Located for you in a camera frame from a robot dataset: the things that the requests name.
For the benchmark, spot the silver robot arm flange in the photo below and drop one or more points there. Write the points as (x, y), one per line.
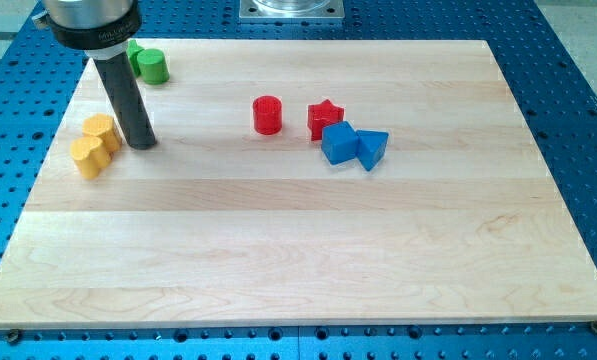
(101, 28)

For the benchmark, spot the red cylinder block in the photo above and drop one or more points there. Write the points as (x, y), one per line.
(267, 115)

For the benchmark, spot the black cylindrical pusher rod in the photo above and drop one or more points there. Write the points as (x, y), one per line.
(122, 90)

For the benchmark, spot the green cylinder block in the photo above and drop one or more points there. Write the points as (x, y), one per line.
(153, 66)

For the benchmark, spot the yellow hexagon block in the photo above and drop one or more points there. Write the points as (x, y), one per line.
(103, 126)

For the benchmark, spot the blue triangular prism block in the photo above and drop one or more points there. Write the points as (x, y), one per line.
(371, 147)

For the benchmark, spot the red star block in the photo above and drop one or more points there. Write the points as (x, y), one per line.
(322, 115)

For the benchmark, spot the green star block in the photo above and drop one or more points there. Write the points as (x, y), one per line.
(133, 50)

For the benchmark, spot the blue cube block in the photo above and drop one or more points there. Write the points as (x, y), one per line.
(339, 142)

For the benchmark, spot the blue perforated table plate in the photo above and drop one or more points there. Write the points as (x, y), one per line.
(38, 78)

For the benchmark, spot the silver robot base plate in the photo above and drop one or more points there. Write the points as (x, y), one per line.
(291, 9)

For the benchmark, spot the light wooden board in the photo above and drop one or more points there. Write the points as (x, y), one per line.
(218, 225)

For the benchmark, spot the yellow heart block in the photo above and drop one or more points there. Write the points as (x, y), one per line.
(90, 156)

